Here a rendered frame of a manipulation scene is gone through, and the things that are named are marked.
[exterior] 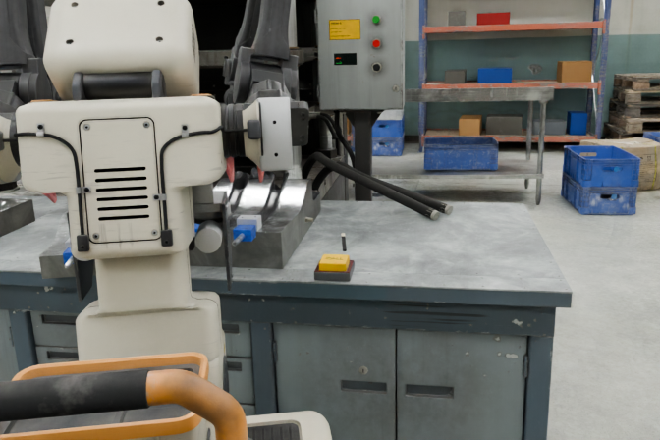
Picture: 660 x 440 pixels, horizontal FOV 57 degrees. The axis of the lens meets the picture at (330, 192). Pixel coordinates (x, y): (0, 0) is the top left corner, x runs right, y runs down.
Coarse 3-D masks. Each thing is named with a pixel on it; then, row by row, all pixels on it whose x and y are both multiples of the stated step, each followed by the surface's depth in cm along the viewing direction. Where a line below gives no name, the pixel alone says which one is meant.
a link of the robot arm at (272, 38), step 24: (264, 0) 104; (288, 0) 105; (264, 24) 104; (288, 24) 105; (240, 48) 106; (264, 48) 104; (288, 48) 105; (240, 72) 103; (288, 72) 105; (240, 96) 104
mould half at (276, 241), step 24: (264, 192) 166; (288, 192) 165; (312, 192) 186; (288, 216) 153; (312, 216) 176; (264, 240) 140; (288, 240) 146; (192, 264) 144; (216, 264) 143; (240, 264) 142; (264, 264) 141
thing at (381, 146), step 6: (372, 138) 708; (378, 138) 706; (384, 138) 705; (390, 138) 704; (396, 138) 703; (402, 138) 707; (372, 144) 709; (378, 144) 708; (384, 144) 706; (390, 144) 705; (396, 144) 705; (402, 144) 720; (372, 150) 711; (378, 150) 710; (384, 150) 709; (390, 150) 708; (396, 150) 707; (402, 150) 721
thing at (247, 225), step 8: (240, 216) 142; (248, 216) 142; (256, 216) 142; (240, 224) 140; (248, 224) 140; (256, 224) 140; (240, 232) 136; (248, 232) 136; (240, 240) 133; (248, 240) 137
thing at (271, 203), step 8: (240, 176) 174; (248, 176) 172; (256, 176) 174; (264, 176) 174; (272, 176) 171; (288, 176) 171; (240, 184) 174; (272, 184) 169; (232, 192) 167; (240, 192) 167; (272, 192) 166; (280, 192) 165; (232, 200) 165; (240, 200) 164; (272, 200) 164; (232, 208) 162; (264, 208) 161; (272, 208) 161; (264, 216) 155
